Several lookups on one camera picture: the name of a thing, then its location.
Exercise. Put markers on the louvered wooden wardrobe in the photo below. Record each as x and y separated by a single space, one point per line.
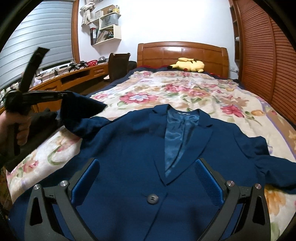
265 56

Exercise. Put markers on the white wall shelf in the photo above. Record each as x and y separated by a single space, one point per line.
105 25

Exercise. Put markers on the dark wooden chair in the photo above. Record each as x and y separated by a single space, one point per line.
119 65

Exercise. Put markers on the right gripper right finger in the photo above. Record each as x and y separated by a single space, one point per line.
253 222

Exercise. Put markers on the navy blue suit jacket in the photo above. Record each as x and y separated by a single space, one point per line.
147 187

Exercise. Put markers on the grey window blind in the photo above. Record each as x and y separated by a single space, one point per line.
48 25

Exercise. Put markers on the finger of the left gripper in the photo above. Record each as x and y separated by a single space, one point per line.
47 95

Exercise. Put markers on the floral bed quilt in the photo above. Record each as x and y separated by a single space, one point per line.
220 98

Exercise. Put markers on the wooden headboard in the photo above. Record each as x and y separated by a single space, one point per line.
159 54

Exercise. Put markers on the yellow Pikachu plush toy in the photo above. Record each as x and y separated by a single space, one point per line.
189 65

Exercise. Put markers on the red basket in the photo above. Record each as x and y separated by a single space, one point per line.
92 63

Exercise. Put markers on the long wooden desk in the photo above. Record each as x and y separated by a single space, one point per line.
67 81

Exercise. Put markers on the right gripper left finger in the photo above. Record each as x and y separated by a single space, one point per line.
41 221

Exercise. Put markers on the folded black clothes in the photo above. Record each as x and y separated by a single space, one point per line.
43 125

